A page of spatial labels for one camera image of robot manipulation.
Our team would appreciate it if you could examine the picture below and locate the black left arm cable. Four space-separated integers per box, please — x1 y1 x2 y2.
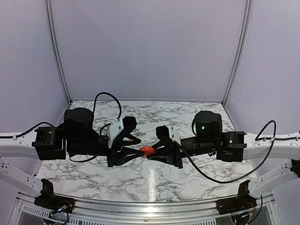
0 91 122 162

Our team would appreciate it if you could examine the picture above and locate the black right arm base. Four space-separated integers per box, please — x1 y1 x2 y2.
216 180 257 215

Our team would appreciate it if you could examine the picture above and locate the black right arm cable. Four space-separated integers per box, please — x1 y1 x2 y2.
175 120 277 184

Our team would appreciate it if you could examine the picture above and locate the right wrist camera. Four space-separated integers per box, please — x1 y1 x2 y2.
156 126 181 144

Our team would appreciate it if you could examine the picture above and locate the aluminium front rail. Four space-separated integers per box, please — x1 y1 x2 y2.
8 192 282 225

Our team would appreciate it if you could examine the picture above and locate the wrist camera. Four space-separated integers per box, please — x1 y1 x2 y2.
156 126 181 144
108 116 137 149

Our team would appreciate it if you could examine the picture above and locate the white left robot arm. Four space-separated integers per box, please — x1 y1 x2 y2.
0 108 144 209

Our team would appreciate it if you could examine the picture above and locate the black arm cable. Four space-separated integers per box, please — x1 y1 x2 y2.
0 91 122 162
175 120 277 184

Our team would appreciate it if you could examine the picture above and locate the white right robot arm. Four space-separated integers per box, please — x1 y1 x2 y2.
145 111 300 210

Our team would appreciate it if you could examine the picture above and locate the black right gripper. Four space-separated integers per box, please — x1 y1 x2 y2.
147 137 218 170

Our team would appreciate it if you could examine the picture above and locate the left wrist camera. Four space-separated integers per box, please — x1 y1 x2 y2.
108 116 137 149

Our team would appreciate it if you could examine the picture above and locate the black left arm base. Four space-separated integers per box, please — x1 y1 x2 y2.
34 179 75 213

